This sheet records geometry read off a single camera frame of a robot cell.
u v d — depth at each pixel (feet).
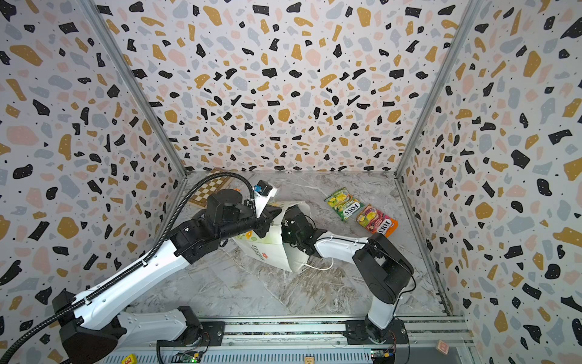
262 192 1.81
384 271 1.54
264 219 1.86
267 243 2.44
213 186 3.71
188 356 2.30
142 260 1.40
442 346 2.35
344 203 3.49
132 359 2.24
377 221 3.29
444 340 2.39
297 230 2.27
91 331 1.27
